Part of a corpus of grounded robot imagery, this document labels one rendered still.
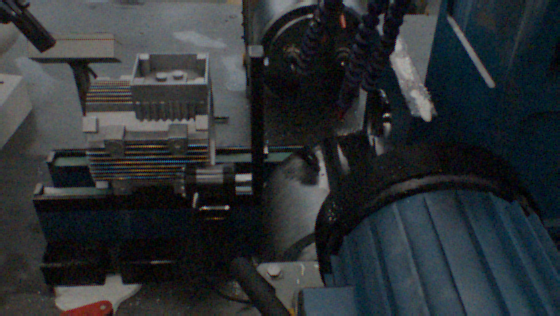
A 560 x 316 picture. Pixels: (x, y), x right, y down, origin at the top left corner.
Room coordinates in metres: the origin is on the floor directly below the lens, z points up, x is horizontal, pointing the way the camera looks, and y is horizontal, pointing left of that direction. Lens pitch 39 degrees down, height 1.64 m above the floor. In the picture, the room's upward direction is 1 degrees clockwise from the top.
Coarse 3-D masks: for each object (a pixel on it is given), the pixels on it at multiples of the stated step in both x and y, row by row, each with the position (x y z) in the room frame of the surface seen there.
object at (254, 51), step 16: (256, 48) 0.72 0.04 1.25; (256, 64) 0.70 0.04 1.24; (256, 80) 0.70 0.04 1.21; (256, 96) 0.70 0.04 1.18; (256, 112) 0.70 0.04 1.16; (256, 128) 0.70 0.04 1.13; (256, 144) 0.70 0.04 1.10; (256, 160) 0.70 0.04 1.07; (256, 176) 0.70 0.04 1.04; (256, 192) 0.70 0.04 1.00
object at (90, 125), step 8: (88, 120) 0.77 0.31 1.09; (96, 120) 0.77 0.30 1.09; (200, 120) 0.78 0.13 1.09; (208, 120) 0.78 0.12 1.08; (88, 128) 0.76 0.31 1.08; (96, 128) 0.76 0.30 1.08; (200, 128) 0.77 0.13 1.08; (208, 128) 0.77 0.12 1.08; (96, 184) 0.76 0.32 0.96; (104, 184) 0.76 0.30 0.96
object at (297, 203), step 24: (312, 144) 0.63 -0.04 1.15; (336, 144) 0.62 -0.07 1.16; (360, 144) 0.62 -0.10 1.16; (384, 144) 0.63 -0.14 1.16; (288, 168) 0.61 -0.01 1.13; (312, 168) 0.59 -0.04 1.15; (336, 168) 0.57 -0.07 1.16; (264, 192) 0.62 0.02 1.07; (288, 192) 0.57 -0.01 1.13; (312, 192) 0.54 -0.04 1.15; (264, 216) 0.58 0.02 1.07; (288, 216) 0.53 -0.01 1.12; (312, 216) 0.50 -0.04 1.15; (264, 240) 0.54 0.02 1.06; (288, 240) 0.49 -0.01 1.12; (312, 240) 0.48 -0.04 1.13
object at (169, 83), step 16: (144, 64) 0.87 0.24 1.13; (160, 64) 0.88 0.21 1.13; (176, 64) 0.89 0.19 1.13; (192, 64) 0.89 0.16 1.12; (208, 64) 0.86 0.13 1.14; (144, 80) 0.85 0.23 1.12; (160, 80) 0.82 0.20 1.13; (176, 80) 0.83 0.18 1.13; (192, 80) 0.85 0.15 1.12; (208, 80) 0.84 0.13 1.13; (144, 96) 0.79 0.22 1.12; (160, 96) 0.79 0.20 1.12; (176, 96) 0.79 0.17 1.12; (192, 96) 0.79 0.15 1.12; (208, 96) 0.83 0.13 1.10; (144, 112) 0.79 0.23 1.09; (160, 112) 0.79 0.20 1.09; (176, 112) 0.79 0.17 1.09; (192, 112) 0.79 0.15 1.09; (208, 112) 0.80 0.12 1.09
